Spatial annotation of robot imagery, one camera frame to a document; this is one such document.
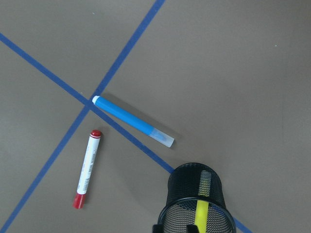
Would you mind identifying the red white marker pen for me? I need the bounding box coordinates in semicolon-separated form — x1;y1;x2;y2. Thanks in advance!
72;130;102;209

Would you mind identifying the black mesh pen cup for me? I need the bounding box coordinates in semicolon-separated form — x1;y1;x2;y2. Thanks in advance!
157;163;237;233

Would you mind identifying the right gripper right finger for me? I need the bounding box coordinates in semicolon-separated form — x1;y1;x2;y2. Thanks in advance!
186;225;199;233

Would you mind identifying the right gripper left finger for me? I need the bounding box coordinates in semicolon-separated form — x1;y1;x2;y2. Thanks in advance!
152;224;164;233

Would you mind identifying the blue marker pen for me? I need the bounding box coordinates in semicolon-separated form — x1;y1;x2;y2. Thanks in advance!
92;96;174;148

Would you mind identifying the yellow marker pen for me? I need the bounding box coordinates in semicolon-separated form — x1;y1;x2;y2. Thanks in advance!
194;170;211;233

